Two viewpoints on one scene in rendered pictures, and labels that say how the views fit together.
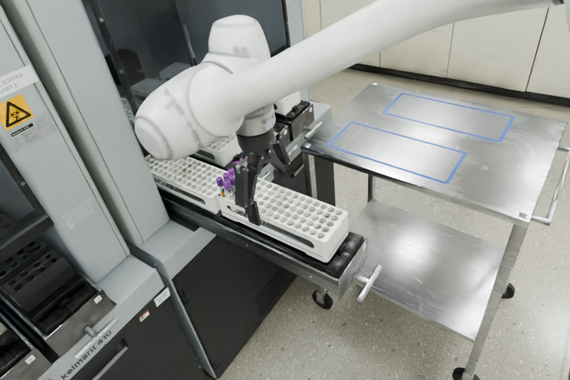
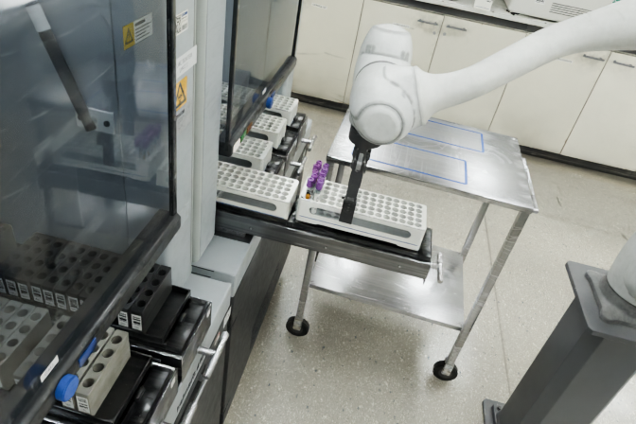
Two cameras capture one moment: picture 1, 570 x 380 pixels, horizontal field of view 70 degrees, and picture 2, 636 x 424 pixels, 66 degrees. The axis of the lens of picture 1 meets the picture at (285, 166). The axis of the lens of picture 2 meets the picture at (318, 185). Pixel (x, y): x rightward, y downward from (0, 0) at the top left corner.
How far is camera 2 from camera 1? 0.66 m
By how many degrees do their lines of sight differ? 28
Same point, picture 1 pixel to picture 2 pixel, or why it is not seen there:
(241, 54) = (404, 58)
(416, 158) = (432, 165)
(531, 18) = (421, 53)
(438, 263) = not seen: hidden behind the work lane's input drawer
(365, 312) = (339, 332)
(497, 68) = not seen: hidden behind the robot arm
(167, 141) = (404, 125)
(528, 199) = (524, 193)
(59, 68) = (205, 52)
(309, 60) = (510, 68)
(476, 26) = not seen: hidden behind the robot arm
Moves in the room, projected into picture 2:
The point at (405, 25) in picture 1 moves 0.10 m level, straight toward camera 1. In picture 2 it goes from (561, 50) to (595, 73)
